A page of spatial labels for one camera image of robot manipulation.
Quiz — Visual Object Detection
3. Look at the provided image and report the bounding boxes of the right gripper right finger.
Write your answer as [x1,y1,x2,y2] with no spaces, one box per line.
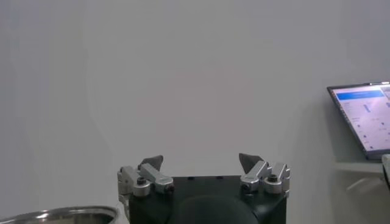
[238,153,291,195]

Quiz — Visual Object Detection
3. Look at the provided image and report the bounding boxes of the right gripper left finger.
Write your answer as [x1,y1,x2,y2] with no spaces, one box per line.
[117,155,175,198]

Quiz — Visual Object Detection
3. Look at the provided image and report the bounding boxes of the perforated steel steamer pot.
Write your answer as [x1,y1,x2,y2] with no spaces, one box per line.
[0,206,119,224]

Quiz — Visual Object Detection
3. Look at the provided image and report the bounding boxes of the open laptop lit screen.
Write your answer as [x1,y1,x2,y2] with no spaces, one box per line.
[326,80,390,161]

